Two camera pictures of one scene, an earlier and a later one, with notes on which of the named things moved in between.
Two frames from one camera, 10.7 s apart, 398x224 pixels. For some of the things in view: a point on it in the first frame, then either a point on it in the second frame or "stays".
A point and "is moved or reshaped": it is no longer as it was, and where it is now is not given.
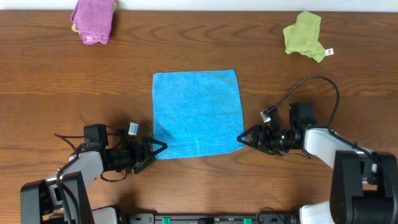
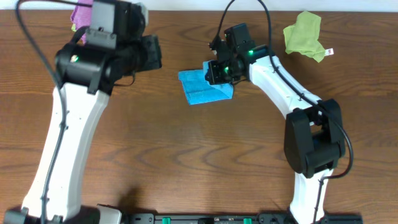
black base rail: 211,218 stays
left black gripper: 142,154 → 152,52
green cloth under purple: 73,28 stays
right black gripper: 260,139 → 212,72
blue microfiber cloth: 197,112 is moved or reshaped
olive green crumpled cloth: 301,37 stays
